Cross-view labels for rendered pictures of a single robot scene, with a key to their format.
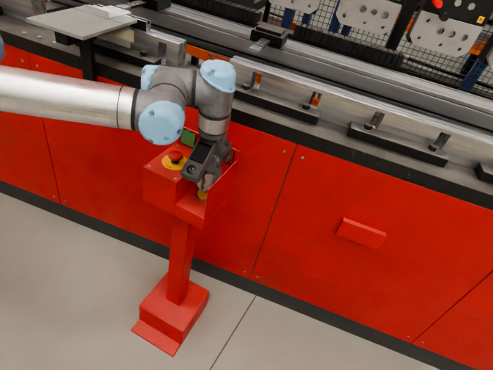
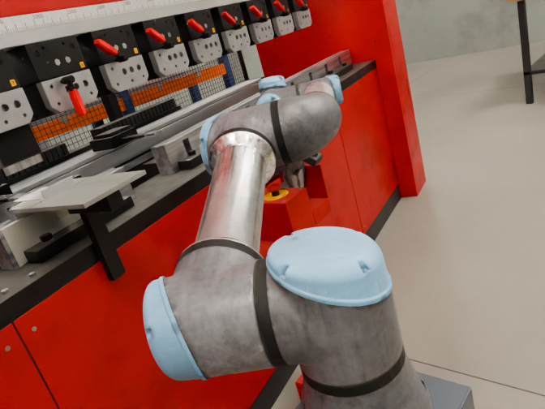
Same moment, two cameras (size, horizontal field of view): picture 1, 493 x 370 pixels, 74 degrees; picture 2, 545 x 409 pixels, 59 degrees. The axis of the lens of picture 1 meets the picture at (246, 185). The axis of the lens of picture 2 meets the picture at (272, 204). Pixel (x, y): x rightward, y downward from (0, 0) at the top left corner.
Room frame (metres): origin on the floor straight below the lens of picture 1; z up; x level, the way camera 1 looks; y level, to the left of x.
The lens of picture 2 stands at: (0.16, 1.37, 1.22)
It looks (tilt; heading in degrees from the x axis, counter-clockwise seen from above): 20 degrees down; 296
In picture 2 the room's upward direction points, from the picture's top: 16 degrees counter-clockwise
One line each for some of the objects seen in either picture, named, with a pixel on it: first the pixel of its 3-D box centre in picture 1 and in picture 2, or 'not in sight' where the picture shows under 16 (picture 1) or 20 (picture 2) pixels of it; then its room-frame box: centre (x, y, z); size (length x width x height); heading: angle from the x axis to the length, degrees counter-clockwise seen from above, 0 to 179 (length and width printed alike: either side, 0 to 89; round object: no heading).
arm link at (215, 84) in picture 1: (215, 89); (274, 97); (0.67, 0.12, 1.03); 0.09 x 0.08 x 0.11; 104
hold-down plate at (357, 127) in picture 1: (396, 143); not in sight; (0.94, -0.41, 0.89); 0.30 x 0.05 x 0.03; 82
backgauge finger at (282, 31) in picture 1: (265, 38); (128, 135); (1.23, 0.07, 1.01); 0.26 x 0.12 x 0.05; 172
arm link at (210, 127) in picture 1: (213, 119); not in sight; (0.68, 0.12, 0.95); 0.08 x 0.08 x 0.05
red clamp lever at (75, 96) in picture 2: not in sight; (73, 96); (1.05, 0.43, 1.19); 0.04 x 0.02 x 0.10; 172
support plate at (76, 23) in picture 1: (86, 20); (77, 191); (0.99, 0.59, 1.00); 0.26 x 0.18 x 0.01; 172
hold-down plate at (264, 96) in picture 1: (274, 103); (212, 148); (0.99, -0.02, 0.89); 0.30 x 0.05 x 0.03; 82
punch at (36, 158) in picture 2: not in sight; (16, 149); (1.14, 0.57, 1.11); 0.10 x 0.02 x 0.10; 82
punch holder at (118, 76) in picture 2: not in sight; (112, 61); (1.08, 0.20, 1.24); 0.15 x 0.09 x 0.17; 82
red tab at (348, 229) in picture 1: (360, 233); not in sight; (0.83, -0.42, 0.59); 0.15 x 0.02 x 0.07; 82
